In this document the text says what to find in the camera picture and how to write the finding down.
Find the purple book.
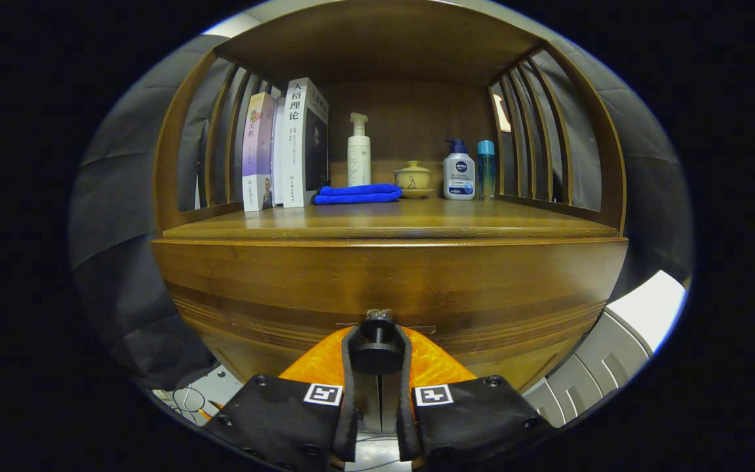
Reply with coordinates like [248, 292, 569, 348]
[242, 92, 278, 212]

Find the blue folded cloth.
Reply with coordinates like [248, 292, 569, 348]
[314, 184, 403, 206]

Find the white bottle with blue pump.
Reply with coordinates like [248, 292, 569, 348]
[443, 138, 476, 201]

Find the black backdrop cloth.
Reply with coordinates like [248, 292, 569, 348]
[68, 33, 693, 391]

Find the wooden drawer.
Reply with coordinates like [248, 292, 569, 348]
[153, 237, 629, 394]

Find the yellow lidded tea cup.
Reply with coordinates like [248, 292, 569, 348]
[393, 161, 433, 191]

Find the teal clear bottle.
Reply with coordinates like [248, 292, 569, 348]
[477, 140, 496, 201]

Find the thin white book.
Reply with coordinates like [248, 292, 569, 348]
[271, 97, 286, 207]

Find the thick white book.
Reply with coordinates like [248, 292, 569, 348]
[282, 77, 330, 208]

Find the wooden cabinet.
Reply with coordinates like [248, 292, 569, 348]
[151, 0, 629, 394]

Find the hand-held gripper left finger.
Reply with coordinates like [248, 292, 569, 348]
[204, 326, 360, 472]

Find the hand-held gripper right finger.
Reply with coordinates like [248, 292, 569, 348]
[394, 324, 555, 471]

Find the black drawer knob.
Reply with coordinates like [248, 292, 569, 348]
[349, 309, 406, 376]

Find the wooden countertop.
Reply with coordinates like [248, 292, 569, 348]
[163, 199, 619, 240]

